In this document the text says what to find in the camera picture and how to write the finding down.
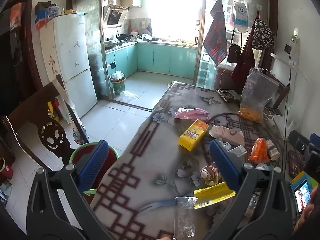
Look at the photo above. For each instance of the white plastic bag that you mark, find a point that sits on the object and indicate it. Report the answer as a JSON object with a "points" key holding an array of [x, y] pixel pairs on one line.
{"points": [[129, 95]]}

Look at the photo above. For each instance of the black wok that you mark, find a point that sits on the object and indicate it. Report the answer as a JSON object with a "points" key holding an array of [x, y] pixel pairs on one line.
{"points": [[123, 37]]}

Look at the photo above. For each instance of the white refrigerator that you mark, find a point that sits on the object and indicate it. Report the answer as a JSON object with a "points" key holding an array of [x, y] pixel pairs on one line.
{"points": [[75, 62]]}

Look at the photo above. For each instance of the blue smiley paper bag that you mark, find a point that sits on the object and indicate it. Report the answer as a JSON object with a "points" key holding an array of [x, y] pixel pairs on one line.
{"points": [[240, 15]]}

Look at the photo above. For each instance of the small white bottle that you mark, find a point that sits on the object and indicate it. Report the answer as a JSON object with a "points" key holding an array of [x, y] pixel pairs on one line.
{"points": [[269, 143]]}

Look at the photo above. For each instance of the yellow flat packet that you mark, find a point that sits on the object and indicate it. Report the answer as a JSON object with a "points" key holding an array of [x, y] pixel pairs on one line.
{"points": [[213, 195]]}

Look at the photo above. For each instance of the orange plastic bag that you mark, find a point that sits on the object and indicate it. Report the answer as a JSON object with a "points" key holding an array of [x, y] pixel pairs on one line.
{"points": [[260, 151]]}

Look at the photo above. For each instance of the black wall adapter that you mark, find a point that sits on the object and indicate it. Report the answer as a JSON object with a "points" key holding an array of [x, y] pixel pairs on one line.
{"points": [[288, 49]]}

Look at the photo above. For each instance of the black white patterned bag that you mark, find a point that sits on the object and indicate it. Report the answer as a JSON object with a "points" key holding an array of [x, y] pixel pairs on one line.
{"points": [[263, 35]]}

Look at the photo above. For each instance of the white blue snack packet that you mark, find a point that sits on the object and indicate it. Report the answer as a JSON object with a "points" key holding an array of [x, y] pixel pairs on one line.
{"points": [[263, 167]]}

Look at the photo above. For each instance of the green kitchen bin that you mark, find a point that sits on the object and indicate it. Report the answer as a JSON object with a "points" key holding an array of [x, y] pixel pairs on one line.
{"points": [[118, 82]]}

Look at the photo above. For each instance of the plaid cloth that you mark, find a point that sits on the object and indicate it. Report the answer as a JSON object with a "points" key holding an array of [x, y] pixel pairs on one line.
{"points": [[216, 42]]}

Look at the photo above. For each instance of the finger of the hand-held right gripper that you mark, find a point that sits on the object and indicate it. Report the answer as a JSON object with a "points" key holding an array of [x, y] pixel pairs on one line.
{"points": [[315, 139]]}

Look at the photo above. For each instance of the range hood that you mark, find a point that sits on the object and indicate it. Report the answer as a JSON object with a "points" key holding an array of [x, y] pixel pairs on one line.
{"points": [[115, 16]]}

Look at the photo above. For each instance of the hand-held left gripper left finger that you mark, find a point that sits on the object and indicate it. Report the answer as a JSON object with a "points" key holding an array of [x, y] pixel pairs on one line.
{"points": [[93, 165]]}

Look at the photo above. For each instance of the clear plastic packaging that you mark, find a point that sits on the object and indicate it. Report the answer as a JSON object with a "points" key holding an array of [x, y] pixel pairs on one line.
{"points": [[185, 217]]}

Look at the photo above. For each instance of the clear zip bag orange snacks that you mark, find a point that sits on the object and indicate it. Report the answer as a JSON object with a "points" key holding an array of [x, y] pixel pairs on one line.
{"points": [[257, 95]]}

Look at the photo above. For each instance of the white pill bottle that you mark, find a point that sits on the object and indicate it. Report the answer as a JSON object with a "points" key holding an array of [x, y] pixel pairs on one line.
{"points": [[274, 153]]}

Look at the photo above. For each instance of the dark purple packet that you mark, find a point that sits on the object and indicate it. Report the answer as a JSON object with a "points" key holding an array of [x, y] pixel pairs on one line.
{"points": [[293, 163]]}

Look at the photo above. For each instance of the dark red garment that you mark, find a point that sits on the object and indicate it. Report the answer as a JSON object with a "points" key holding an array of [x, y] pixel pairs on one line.
{"points": [[243, 65]]}

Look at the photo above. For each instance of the red poster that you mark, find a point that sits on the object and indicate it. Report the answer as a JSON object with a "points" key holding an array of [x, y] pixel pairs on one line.
{"points": [[16, 15]]}

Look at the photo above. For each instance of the green bucket with red bag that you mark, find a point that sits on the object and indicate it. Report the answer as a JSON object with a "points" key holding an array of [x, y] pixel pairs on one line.
{"points": [[75, 156]]}

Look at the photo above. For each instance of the red cup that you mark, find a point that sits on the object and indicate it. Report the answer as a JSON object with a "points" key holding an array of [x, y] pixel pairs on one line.
{"points": [[7, 170]]}

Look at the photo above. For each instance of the person's right hand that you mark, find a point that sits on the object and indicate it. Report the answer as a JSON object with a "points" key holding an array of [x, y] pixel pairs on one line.
{"points": [[312, 201]]}

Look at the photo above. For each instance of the silver pan with lid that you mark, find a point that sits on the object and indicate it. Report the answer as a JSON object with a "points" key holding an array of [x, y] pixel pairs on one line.
{"points": [[110, 45]]}

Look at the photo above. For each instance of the small black bag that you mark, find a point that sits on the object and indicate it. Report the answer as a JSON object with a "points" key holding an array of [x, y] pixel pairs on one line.
{"points": [[234, 53]]}

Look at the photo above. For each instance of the pink carton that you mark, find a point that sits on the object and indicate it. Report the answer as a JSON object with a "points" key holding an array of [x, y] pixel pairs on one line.
{"points": [[226, 135]]}

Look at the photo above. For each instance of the yellow box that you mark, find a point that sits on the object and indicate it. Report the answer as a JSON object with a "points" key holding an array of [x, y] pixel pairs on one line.
{"points": [[193, 135]]}

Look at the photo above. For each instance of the crumpled pink silver wrapper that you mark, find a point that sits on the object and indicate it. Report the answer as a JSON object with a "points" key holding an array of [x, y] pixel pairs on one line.
{"points": [[210, 175]]}

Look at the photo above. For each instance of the pink purple plastic wrapper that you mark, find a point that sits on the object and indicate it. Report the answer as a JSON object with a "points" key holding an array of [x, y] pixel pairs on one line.
{"points": [[191, 113]]}

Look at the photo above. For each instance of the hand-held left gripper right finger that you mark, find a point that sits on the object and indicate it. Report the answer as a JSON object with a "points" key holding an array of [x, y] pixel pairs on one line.
{"points": [[225, 166]]}

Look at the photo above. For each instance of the yellow container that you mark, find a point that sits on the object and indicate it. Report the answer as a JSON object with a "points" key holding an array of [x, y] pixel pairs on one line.
{"points": [[52, 110]]}

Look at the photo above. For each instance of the carved wooden chair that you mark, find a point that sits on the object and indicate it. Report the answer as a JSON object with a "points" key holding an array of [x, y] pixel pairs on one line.
{"points": [[30, 130]]}

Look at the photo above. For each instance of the teal kitchen cabinets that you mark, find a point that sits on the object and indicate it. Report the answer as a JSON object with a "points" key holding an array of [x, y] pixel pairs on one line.
{"points": [[165, 57]]}

